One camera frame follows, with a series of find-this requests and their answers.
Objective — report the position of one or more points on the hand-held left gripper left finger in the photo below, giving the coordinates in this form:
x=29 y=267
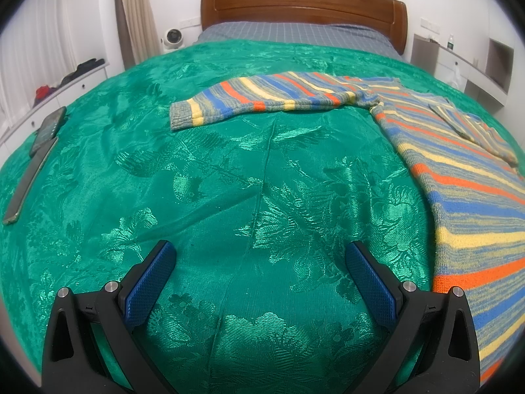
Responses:
x=148 y=285

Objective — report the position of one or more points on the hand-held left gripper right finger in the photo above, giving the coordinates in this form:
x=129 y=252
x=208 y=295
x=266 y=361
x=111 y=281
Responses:
x=371 y=283

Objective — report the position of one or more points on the striped knit sweater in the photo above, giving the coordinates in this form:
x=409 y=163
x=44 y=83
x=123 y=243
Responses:
x=463 y=180

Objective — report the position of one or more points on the green patterned blanket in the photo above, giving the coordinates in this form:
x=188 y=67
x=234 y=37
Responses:
x=246 y=197

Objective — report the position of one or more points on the dark phone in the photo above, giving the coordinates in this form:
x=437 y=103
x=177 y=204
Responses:
x=28 y=184

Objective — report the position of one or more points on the phone with lit screen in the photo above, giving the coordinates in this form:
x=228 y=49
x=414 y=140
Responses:
x=49 y=129

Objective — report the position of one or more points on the white window drawer cabinet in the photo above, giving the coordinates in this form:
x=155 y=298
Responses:
x=61 y=94

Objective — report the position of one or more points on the red cloth item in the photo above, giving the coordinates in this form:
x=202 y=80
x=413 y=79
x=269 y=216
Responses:
x=43 y=93

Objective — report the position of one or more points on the white plastic bag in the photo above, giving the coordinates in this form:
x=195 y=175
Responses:
x=457 y=78

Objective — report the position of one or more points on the white desk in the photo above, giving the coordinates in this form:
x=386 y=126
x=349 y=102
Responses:
x=451 y=59

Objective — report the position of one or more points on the small white fan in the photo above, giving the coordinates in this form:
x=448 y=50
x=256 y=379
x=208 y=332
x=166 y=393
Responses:
x=172 y=37

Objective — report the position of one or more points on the clear water bottle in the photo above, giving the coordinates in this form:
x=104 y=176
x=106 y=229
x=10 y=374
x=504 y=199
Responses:
x=450 y=42

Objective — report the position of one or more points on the grey striped bed sheet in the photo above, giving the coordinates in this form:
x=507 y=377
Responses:
x=295 y=33

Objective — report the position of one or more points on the beige curtain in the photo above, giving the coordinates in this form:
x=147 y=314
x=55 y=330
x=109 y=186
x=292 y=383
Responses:
x=137 y=16

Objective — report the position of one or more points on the white sheer curtain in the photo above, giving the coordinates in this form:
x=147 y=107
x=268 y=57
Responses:
x=53 y=28

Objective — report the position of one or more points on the wooden bed headboard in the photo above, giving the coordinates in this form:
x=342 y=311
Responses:
x=303 y=2

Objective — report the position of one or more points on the white wall socket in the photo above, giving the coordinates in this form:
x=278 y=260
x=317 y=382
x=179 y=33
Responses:
x=429 y=25
x=188 y=22

